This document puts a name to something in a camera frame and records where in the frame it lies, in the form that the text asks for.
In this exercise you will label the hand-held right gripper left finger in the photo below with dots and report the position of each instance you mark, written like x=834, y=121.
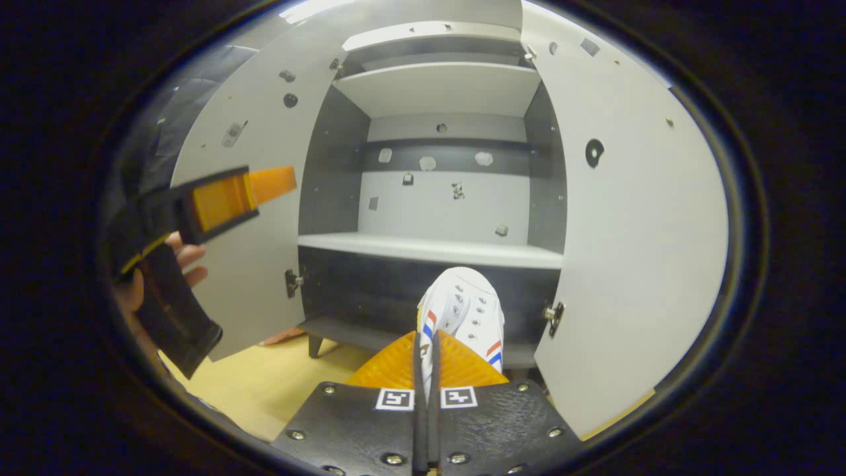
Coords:
x=357, y=426

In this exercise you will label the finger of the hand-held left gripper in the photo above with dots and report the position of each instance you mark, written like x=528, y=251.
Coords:
x=225, y=198

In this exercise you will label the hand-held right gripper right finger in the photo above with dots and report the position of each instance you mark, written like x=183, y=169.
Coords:
x=496, y=426

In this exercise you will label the white cabinet door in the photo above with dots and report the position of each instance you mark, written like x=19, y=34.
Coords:
x=628, y=264
x=264, y=119

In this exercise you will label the white striped canvas shoe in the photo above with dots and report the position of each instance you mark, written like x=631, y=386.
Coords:
x=462, y=304

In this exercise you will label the white shoe cabinet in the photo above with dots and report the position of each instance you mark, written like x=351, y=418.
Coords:
x=436, y=86

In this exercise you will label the ceiling light panel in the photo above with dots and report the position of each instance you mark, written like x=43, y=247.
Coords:
x=310, y=8

